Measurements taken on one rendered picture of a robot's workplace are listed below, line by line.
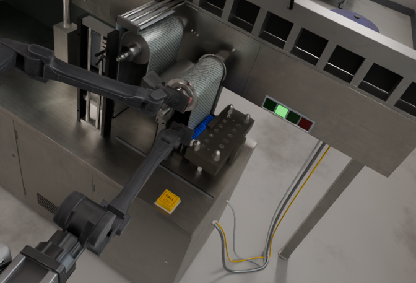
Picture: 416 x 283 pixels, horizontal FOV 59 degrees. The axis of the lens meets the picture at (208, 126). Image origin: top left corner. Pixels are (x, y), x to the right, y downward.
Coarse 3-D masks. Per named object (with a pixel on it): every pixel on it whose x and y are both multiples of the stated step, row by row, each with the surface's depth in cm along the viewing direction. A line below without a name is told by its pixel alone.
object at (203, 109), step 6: (216, 90) 170; (210, 96) 166; (204, 102) 162; (210, 102) 172; (198, 108) 159; (204, 108) 168; (210, 108) 178; (192, 114) 155; (198, 114) 163; (204, 114) 173; (192, 120) 160; (198, 120) 169; (192, 126) 165
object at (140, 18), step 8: (160, 0) 160; (176, 0) 165; (184, 0) 165; (144, 8) 152; (152, 8) 157; (160, 8) 156; (168, 8) 156; (120, 16) 142; (128, 16) 145; (136, 16) 149; (144, 16) 148; (152, 16) 148; (160, 16) 154; (120, 24) 143; (128, 24) 141; (136, 24) 141; (144, 24) 144; (136, 32) 142
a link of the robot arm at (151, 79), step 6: (150, 72) 129; (144, 78) 128; (150, 78) 128; (156, 78) 128; (144, 84) 128; (150, 84) 127; (156, 84) 128; (156, 90) 123; (162, 90) 124; (150, 96) 121; (156, 96) 121; (162, 96) 123; (162, 102) 126
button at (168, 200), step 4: (164, 192) 154; (168, 192) 155; (160, 196) 152; (164, 196) 153; (168, 196) 153; (172, 196) 154; (176, 196) 154; (160, 200) 151; (164, 200) 151; (168, 200) 152; (172, 200) 152; (176, 200) 153; (160, 204) 151; (164, 204) 150; (168, 204) 150; (172, 204) 151; (164, 208) 151; (168, 208) 150; (172, 208) 151
